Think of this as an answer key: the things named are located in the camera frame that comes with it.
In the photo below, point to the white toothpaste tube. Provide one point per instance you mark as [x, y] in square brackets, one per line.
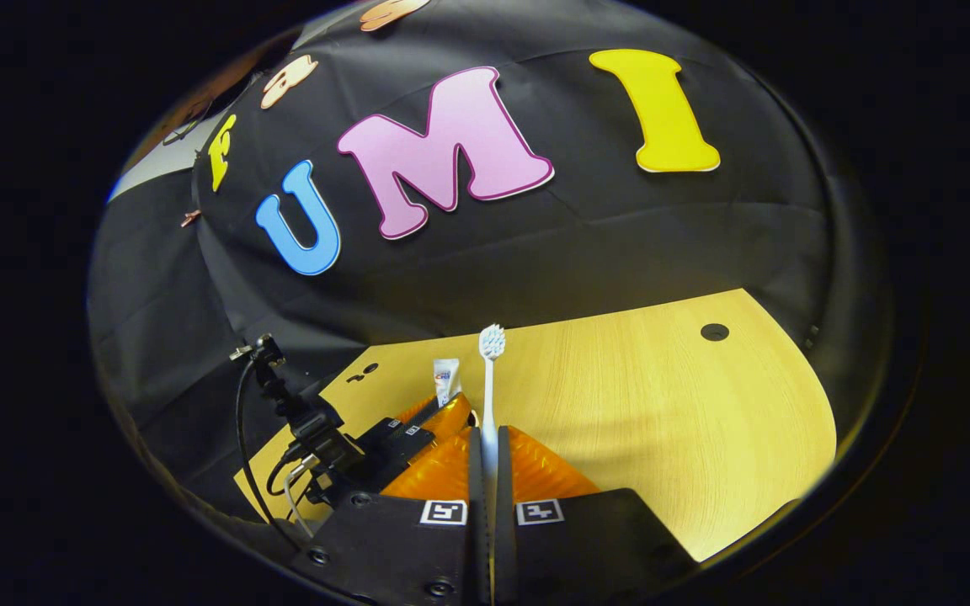
[446, 379]

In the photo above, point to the wooden desktop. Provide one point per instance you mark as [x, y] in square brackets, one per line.
[662, 421]

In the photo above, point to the black backdrop cloth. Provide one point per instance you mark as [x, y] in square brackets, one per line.
[578, 244]

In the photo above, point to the light blue toothbrush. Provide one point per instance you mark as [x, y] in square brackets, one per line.
[492, 341]

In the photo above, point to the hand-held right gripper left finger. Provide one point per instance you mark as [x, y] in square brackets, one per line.
[401, 547]

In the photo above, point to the red backdrop clip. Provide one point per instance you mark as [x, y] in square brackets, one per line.
[190, 218]

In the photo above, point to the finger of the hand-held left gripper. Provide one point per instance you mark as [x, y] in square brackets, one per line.
[401, 459]
[380, 438]

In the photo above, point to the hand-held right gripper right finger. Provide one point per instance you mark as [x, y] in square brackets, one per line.
[586, 547]

